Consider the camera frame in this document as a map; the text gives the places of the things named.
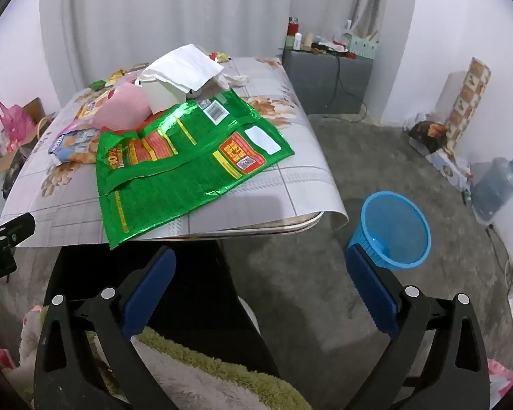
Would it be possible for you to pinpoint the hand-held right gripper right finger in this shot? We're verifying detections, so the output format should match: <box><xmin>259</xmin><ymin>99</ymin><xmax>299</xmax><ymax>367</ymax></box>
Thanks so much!
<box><xmin>345</xmin><ymin>243</ymin><xmax>492</xmax><ymax>410</ymax></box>

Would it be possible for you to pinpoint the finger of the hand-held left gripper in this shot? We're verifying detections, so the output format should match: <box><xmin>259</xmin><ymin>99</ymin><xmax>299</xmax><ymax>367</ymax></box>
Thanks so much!
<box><xmin>0</xmin><ymin>213</ymin><xmax>36</xmax><ymax>248</ymax></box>

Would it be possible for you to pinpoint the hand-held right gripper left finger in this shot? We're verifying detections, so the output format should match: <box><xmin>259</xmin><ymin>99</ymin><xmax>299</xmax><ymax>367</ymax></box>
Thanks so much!
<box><xmin>33</xmin><ymin>245</ymin><xmax>178</xmax><ymax>410</ymax></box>

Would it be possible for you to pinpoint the blue plastic basket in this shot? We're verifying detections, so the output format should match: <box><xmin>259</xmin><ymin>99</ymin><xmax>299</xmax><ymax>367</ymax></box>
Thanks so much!
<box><xmin>347</xmin><ymin>191</ymin><xmax>432</xmax><ymax>271</ymax></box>

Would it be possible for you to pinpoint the blue orange cracker packet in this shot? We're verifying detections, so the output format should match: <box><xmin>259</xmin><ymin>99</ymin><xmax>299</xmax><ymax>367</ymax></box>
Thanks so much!
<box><xmin>48</xmin><ymin>126</ymin><xmax>101</xmax><ymax>165</ymax></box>

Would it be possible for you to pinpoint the green foil snack bag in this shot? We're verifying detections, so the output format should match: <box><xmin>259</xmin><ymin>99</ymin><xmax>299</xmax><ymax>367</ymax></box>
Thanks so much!
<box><xmin>96</xmin><ymin>89</ymin><xmax>295</xmax><ymax>250</ymax></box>

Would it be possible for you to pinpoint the yellow cracker packet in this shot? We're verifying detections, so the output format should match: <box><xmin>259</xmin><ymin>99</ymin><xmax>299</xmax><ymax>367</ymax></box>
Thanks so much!
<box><xmin>76</xmin><ymin>90</ymin><xmax>112</xmax><ymax>119</ymax></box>

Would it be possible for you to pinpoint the pink snack packet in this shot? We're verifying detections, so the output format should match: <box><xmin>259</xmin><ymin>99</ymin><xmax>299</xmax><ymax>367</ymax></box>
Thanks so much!
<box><xmin>100</xmin><ymin>81</ymin><xmax>150</xmax><ymax>133</ymax></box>

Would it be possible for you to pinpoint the white cardboard box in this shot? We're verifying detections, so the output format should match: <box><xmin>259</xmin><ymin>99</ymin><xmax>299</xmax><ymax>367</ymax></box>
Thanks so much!
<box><xmin>142</xmin><ymin>79</ymin><xmax>189</xmax><ymax>114</ymax></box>

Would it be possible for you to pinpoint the white paper tissue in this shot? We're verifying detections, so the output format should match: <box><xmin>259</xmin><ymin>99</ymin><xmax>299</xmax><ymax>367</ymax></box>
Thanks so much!
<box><xmin>139</xmin><ymin>44</ymin><xmax>224</xmax><ymax>93</ymax></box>

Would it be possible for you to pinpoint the brown cardboard box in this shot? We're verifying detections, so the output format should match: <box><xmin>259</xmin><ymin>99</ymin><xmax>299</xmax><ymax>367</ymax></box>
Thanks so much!
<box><xmin>0</xmin><ymin>97</ymin><xmax>56</xmax><ymax>178</ymax></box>

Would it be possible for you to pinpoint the green fuzzy blanket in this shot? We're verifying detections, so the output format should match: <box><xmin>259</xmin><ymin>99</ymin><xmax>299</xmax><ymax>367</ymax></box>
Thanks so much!
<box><xmin>19</xmin><ymin>303</ymin><xmax>313</xmax><ymax>410</ymax></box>

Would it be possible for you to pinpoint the pink plastic bag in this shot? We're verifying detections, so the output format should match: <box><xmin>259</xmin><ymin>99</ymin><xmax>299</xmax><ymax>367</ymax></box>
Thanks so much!
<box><xmin>0</xmin><ymin>101</ymin><xmax>37</xmax><ymax>148</ymax></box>

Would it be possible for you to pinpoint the white floor box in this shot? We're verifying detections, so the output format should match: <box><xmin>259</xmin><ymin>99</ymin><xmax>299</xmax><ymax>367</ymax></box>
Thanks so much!
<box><xmin>425</xmin><ymin>147</ymin><xmax>473</xmax><ymax>189</ymax></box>

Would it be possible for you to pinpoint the pink cloth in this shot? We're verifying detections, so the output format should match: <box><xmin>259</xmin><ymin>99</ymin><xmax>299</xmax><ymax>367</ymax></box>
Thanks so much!
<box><xmin>487</xmin><ymin>356</ymin><xmax>513</xmax><ymax>391</ymax></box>

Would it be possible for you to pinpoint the large water jug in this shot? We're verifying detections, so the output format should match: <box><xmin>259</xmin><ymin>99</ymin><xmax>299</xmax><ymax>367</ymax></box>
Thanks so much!
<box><xmin>470</xmin><ymin>154</ymin><xmax>513</xmax><ymax>223</ymax></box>

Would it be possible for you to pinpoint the dark printed bag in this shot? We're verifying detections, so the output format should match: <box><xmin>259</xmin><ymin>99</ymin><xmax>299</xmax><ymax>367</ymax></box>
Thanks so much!
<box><xmin>409</xmin><ymin>120</ymin><xmax>449</xmax><ymax>154</ymax></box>

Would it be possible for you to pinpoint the patterned paper roll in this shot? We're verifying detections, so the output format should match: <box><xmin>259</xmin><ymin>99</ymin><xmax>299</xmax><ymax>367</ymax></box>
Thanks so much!
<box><xmin>446</xmin><ymin>57</ymin><xmax>491</xmax><ymax>146</ymax></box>

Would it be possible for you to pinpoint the grey cabinet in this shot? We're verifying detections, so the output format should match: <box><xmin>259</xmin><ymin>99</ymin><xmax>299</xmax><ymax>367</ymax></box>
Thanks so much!
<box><xmin>282</xmin><ymin>47</ymin><xmax>374</xmax><ymax>115</ymax></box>

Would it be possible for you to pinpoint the mint green box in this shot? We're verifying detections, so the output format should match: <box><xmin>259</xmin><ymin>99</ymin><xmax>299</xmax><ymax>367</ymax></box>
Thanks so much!
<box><xmin>351</xmin><ymin>34</ymin><xmax>379</xmax><ymax>59</ymax></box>

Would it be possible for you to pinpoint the white curtain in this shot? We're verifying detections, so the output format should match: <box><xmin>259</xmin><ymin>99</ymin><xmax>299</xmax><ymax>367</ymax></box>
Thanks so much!
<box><xmin>40</xmin><ymin>0</ymin><xmax>415</xmax><ymax>95</ymax></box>

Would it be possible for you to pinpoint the black cable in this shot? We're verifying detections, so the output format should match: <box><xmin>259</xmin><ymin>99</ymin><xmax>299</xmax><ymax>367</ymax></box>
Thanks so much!
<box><xmin>325</xmin><ymin>53</ymin><xmax>368</xmax><ymax>122</ymax></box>

